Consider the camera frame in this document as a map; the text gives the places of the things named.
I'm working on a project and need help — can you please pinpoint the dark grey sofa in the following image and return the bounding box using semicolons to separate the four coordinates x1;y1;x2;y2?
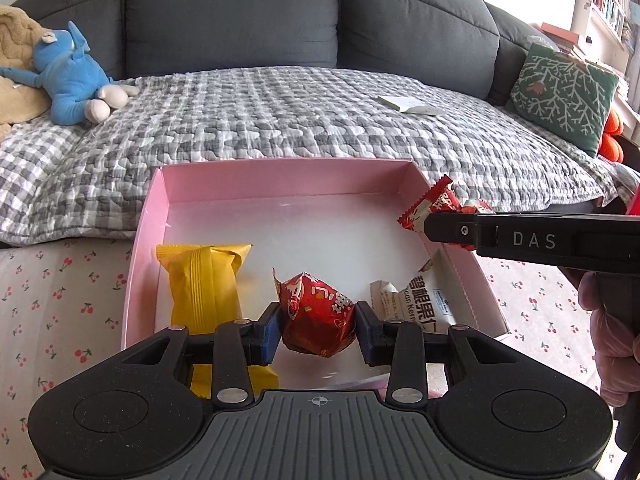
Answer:
10;0;556;107

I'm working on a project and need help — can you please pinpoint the white packet with black print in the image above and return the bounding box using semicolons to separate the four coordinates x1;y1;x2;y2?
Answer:
370;250;458;333

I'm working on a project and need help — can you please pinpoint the orange plush toy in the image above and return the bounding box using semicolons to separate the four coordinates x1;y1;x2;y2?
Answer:
599;109;626;163

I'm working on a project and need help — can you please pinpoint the pink cardboard box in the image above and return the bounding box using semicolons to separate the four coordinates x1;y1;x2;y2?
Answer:
120;157;511;396

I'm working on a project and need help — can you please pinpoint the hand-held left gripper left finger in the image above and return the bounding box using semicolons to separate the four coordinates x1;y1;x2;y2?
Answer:
120;302;284;409

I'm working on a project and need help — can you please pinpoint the stack of books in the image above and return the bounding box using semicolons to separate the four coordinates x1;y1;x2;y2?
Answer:
540;22;591;56

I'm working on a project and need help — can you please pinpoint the blue plush toy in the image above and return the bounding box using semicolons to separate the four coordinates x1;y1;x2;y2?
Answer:
0;21;141;126

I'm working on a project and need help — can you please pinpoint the grey checked blanket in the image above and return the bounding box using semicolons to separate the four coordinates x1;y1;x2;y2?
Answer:
0;66;623;247

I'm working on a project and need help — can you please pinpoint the white paper slip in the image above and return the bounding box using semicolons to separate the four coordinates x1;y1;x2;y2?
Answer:
377;94;417;110

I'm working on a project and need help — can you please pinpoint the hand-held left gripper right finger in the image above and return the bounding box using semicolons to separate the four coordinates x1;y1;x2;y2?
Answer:
354;301;521;407

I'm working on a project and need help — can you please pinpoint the cherry print tablecloth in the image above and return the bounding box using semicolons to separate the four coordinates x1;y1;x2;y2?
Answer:
0;240;640;480

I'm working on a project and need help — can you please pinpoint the green branch-print cushion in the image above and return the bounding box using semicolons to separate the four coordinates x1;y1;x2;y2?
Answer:
505;42;620;158

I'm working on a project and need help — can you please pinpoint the yellow ribbed snack packet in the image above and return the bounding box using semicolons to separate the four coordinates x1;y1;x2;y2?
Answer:
156;243;280;400

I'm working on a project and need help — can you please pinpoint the red crinkled snack packet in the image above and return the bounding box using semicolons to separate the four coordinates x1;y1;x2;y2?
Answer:
272;271;357;358

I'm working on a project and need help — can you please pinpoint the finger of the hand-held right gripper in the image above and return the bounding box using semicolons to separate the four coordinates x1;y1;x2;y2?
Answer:
422;212;478;253

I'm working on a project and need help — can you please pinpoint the beige fleece blanket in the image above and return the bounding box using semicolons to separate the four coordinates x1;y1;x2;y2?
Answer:
0;5;51;141

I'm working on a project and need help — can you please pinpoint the red and white snack packet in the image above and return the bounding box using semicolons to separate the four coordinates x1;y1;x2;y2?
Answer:
398;175;496;252

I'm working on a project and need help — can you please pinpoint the person's right hand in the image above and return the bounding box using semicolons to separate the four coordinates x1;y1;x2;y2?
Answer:
579;271;640;407

